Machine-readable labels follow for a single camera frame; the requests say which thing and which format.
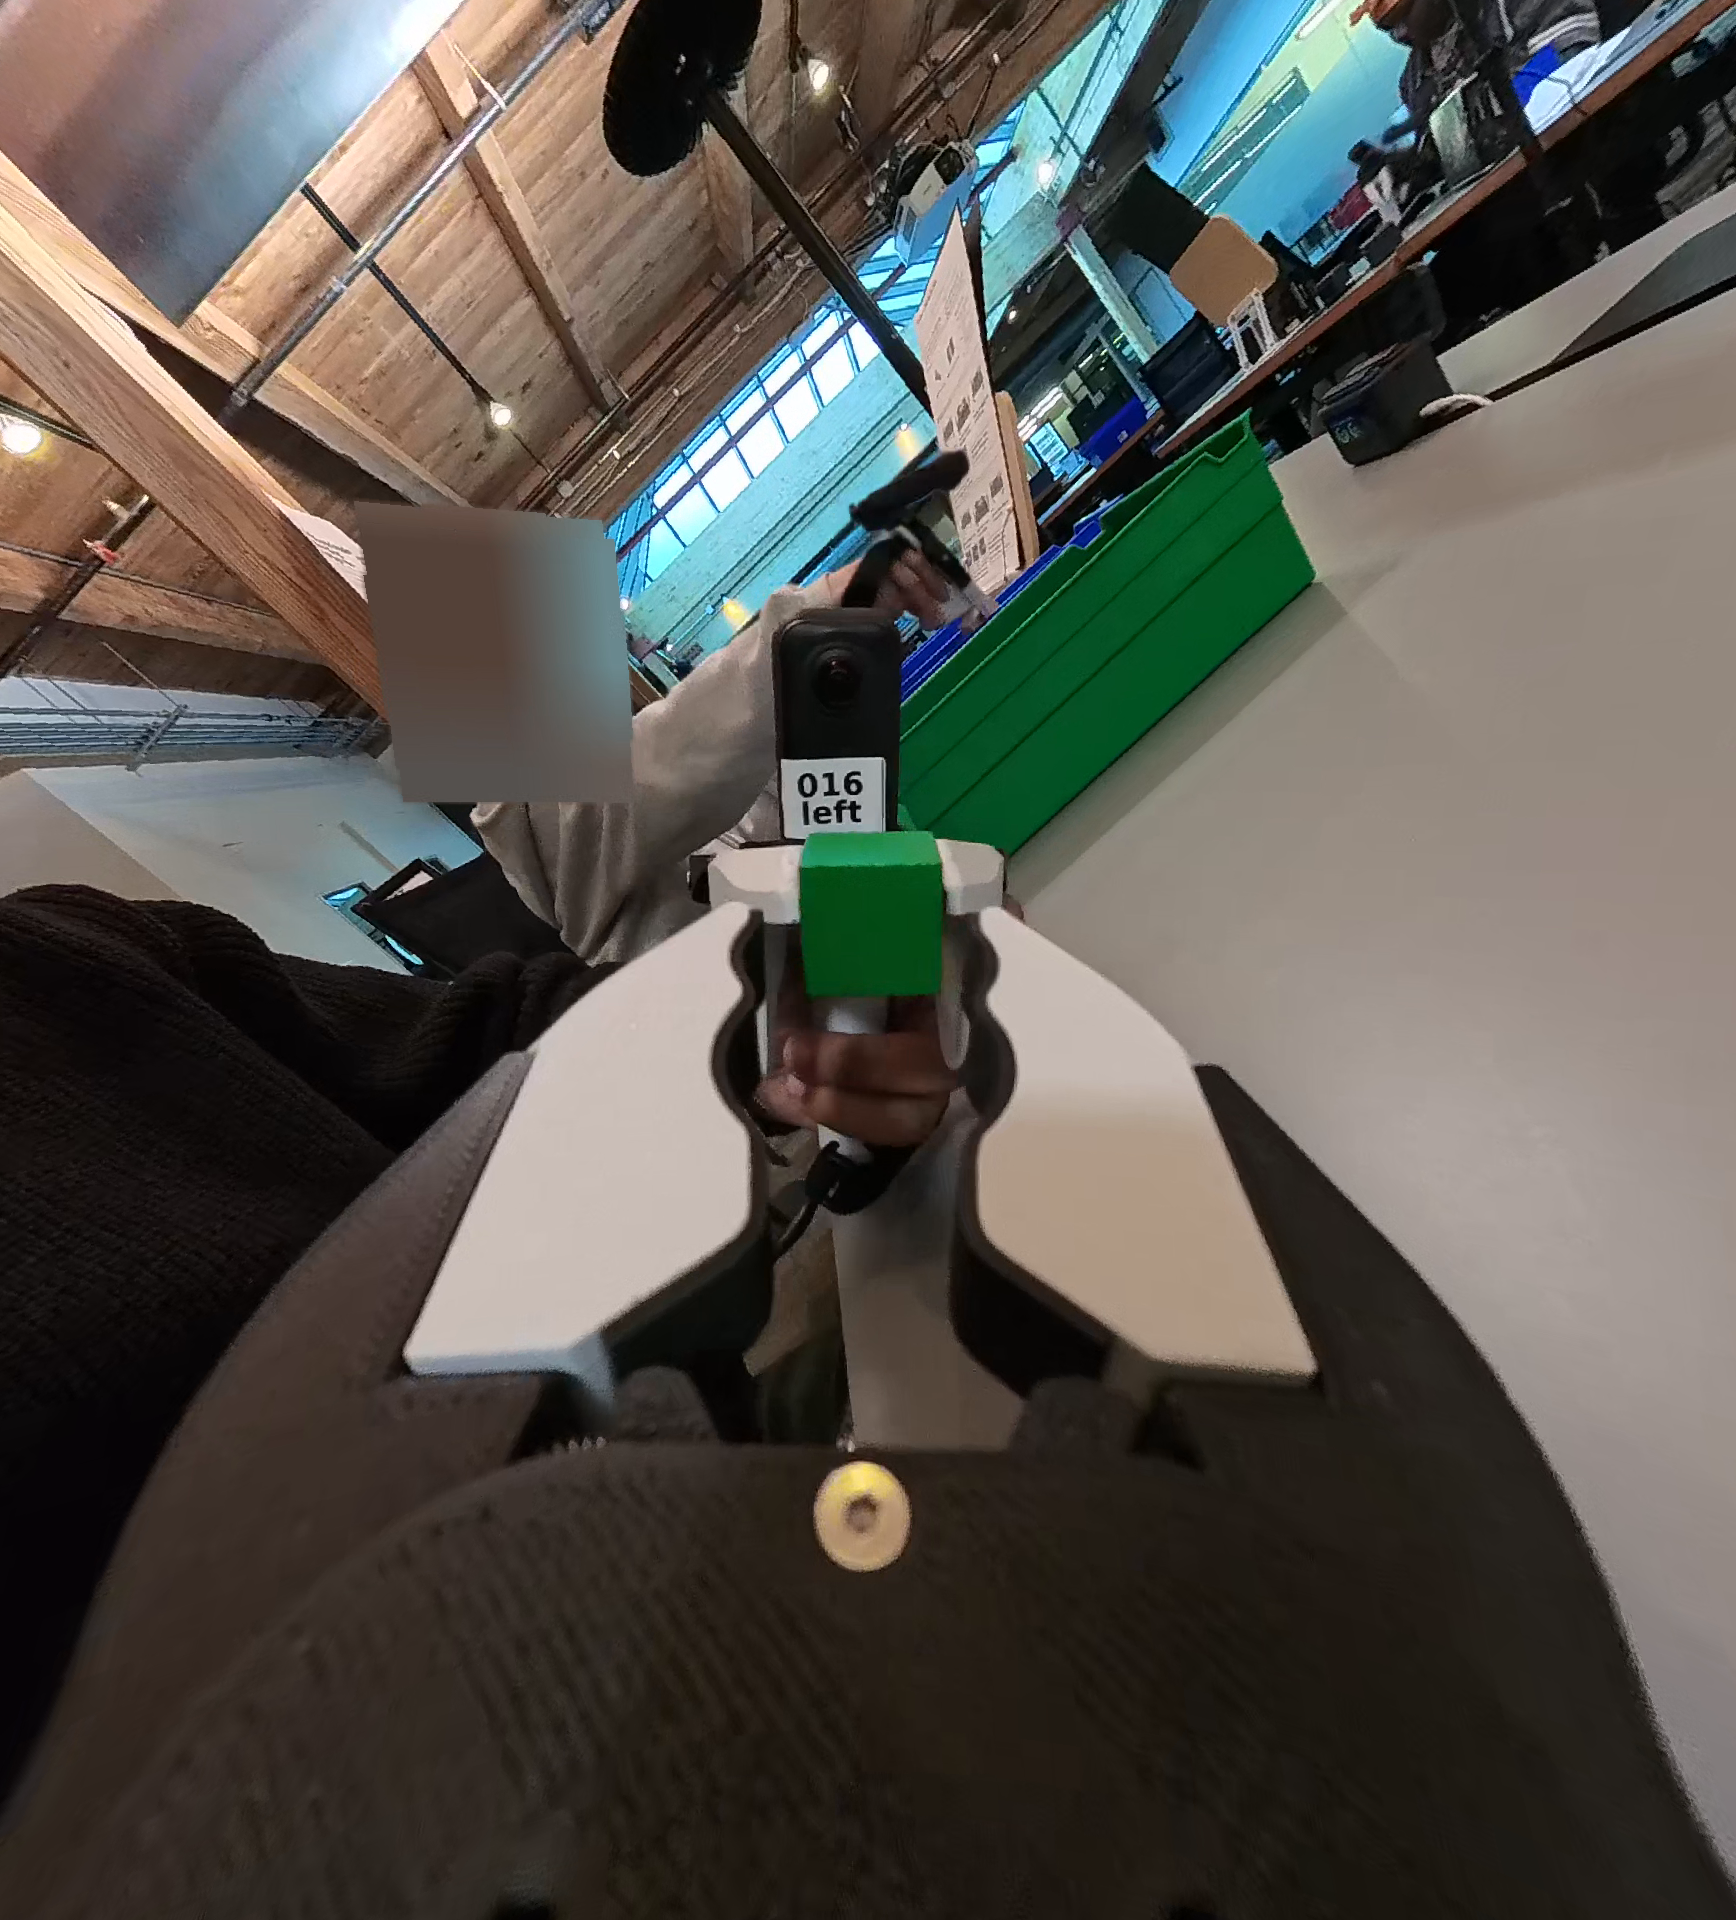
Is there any white paper notice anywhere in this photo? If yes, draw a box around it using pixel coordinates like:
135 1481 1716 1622
282 503 369 594

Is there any white ceiling projector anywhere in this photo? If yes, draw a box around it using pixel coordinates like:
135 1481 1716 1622
890 135 987 231

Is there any black steel pole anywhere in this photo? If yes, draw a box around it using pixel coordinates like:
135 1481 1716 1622
719 90 969 414

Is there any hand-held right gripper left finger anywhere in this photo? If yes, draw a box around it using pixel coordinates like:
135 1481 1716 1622
402 906 781 1420

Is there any green cube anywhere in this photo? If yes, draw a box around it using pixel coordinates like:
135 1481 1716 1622
796 832 948 1003

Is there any person's left hand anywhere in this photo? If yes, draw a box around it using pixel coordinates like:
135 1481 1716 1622
754 1027 960 1153

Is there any green plastic bin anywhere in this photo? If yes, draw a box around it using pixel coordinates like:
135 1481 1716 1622
890 412 1318 858

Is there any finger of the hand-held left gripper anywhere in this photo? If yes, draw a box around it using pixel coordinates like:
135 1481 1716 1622
706 847 811 1057
933 837 1016 1057

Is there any long wooden table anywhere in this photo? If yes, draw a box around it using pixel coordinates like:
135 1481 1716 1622
1152 0 1736 452

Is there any person's left forearm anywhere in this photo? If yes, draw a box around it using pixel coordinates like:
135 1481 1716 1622
342 948 622 1159

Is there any wooden stand board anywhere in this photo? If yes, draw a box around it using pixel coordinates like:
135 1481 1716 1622
1169 215 1279 325

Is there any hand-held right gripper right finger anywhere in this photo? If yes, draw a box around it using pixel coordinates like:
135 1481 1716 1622
943 901 1320 1428

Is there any black charger box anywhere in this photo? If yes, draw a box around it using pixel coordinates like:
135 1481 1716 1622
1318 361 1456 469

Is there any black round fan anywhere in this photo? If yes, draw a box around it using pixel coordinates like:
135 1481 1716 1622
601 0 766 181

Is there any standing instruction board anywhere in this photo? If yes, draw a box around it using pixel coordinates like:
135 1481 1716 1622
913 202 1043 594

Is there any black desk cable cover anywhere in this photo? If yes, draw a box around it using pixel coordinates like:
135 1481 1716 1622
1543 177 1736 371

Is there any blue plastic bin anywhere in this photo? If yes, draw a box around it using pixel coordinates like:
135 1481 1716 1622
898 506 1114 685

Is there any wooden pillar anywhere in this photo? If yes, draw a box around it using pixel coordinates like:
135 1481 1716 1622
0 90 391 709

